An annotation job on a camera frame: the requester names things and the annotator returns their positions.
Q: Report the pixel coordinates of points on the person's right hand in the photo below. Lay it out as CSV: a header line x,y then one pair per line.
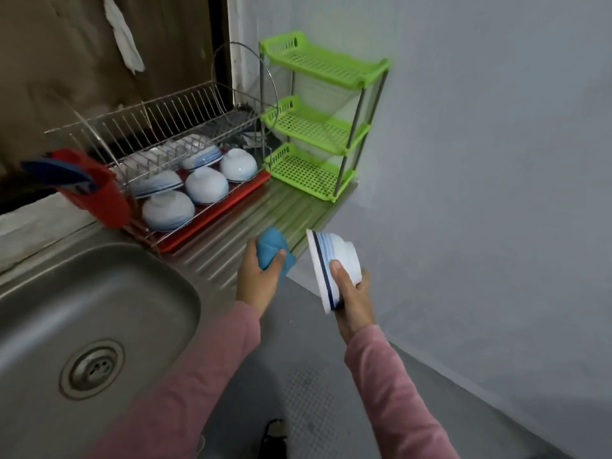
x,y
354,306

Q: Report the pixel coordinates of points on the person's left hand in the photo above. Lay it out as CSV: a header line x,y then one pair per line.
x,y
258,282

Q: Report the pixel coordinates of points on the blue cleaning cloth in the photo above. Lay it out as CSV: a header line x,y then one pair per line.
x,y
273,245

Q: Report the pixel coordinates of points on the blue rice paddle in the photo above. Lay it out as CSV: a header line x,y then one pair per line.
x,y
57,172

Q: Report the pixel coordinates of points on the person's right forearm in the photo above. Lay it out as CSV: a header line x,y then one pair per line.
x,y
397,396

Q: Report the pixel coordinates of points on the person's left forearm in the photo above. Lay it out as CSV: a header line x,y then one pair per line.
x,y
182,396

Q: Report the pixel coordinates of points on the person's right leg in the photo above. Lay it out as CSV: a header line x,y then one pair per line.
x,y
274,440

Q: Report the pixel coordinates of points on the green plastic shelf rack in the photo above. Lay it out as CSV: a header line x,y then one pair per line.
x,y
325,129

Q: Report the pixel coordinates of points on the red plastic cutlery cup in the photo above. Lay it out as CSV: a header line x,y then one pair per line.
x,y
100,191

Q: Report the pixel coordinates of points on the stainless steel sink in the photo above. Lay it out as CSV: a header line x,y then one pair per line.
x,y
57,310

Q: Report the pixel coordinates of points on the white hanging cloth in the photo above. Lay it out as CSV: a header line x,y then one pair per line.
x,y
122,33

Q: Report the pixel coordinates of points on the weathered wooden board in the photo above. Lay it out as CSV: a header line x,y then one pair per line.
x,y
57,81

